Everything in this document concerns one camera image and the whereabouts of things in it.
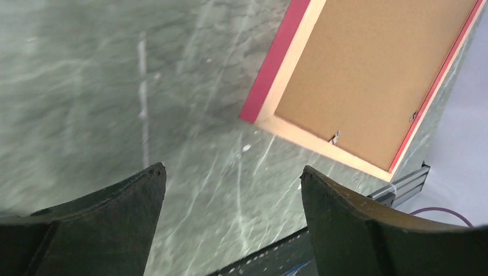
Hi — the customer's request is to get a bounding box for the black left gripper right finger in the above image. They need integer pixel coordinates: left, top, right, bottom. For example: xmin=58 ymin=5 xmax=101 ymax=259
xmin=301 ymin=166 xmax=487 ymax=275

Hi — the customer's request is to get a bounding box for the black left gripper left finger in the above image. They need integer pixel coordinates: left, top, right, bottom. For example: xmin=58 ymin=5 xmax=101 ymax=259
xmin=1 ymin=163 xmax=166 ymax=275

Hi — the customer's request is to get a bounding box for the pink wooden photo frame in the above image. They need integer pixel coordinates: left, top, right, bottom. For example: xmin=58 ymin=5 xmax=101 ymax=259
xmin=240 ymin=1 xmax=485 ymax=181

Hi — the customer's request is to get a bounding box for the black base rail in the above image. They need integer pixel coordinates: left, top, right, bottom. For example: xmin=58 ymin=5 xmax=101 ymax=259
xmin=209 ymin=227 xmax=318 ymax=276

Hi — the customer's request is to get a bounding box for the aluminium table edge rail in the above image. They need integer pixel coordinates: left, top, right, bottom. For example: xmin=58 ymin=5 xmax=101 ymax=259
xmin=367 ymin=163 xmax=430 ymax=208

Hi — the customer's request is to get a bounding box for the silver frame hanger clip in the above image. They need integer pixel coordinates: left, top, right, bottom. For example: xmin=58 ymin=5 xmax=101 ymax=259
xmin=329 ymin=131 xmax=341 ymax=145

